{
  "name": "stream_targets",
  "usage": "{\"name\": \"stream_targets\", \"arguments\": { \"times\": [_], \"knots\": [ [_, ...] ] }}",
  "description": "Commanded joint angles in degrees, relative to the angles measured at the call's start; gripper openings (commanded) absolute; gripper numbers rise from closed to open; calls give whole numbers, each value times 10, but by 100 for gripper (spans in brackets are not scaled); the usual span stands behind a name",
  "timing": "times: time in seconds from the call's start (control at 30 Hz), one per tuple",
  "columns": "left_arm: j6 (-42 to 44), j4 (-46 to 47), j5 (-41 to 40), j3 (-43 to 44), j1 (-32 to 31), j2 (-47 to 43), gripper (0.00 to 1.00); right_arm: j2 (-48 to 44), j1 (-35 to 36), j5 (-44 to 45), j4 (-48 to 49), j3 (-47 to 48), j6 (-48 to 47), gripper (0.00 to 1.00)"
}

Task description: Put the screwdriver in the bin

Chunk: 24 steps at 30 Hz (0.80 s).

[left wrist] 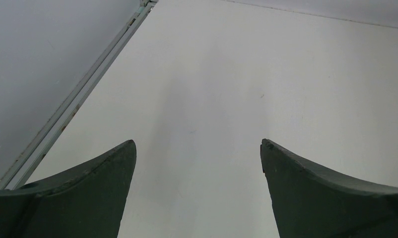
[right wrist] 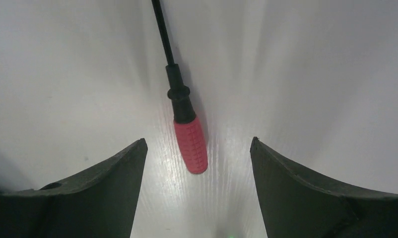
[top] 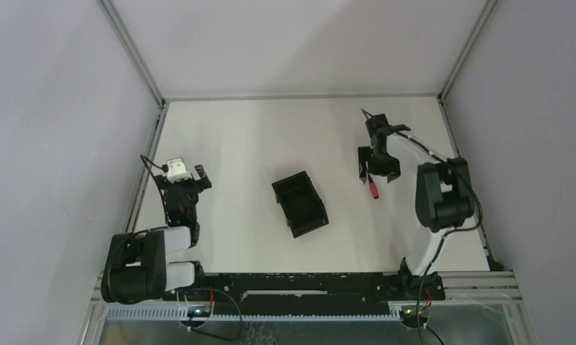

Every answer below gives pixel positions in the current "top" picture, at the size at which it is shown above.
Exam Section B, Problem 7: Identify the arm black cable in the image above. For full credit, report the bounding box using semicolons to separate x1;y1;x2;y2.
139;154;171;225
396;132;484;345

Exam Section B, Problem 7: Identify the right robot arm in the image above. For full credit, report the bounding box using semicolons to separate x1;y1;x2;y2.
358;110;483;299

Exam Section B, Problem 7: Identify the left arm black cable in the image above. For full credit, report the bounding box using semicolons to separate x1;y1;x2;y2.
139;154;171;225

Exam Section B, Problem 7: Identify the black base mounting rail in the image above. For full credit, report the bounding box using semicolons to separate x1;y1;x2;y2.
163;272;446;316

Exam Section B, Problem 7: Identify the red handled screwdriver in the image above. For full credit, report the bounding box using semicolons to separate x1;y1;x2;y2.
368;175;379;200

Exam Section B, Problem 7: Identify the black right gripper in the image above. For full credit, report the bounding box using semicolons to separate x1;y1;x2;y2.
359;144;402;182

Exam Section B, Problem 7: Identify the perforated metal cable tray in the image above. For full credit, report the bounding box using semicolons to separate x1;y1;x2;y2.
106;305;415;322

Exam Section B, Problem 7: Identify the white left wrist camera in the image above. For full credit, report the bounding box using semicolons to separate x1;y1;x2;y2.
166;157;192;183

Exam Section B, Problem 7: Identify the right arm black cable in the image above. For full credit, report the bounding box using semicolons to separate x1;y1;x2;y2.
396;132;484;345

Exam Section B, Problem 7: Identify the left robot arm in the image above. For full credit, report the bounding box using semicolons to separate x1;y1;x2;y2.
101;160;212;305

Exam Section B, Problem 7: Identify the black plastic bin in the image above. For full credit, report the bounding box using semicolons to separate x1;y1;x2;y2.
271;171;329;239

